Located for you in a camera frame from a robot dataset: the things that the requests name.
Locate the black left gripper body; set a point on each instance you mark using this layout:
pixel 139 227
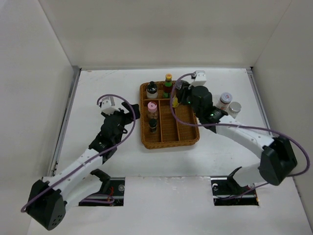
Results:
pixel 124 119

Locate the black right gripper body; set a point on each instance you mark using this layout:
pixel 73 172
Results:
pixel 195 108

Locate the pink cap spice jar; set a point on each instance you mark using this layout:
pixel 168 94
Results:
pixel 152 110

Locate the yellow oil bottle brown cap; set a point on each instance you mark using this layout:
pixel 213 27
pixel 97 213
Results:
pixel 175 102

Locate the red sauce bottle yellow cap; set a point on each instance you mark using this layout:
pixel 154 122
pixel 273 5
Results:
pixel 167 86

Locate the black cap pepper shaker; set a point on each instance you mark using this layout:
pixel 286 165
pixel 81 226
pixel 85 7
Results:
pixel 153 125

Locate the black cap white powder bottle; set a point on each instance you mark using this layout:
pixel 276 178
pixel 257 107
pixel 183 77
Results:
pixel 152 90

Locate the silver lid blue label jar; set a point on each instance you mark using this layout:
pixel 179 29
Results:
pixel 234 109

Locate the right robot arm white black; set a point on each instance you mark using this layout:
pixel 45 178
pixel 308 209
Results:
pixel 277 159

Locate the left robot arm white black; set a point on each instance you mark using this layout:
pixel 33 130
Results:
pixel 49 200

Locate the red label white lid jar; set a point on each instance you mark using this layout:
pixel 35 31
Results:
pixel 224 101

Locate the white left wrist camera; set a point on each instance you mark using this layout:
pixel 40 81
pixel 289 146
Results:
pixel 107 105

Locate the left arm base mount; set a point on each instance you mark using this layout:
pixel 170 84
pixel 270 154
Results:
pixel 110 194

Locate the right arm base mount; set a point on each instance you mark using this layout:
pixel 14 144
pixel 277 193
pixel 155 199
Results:
pixel 227 192

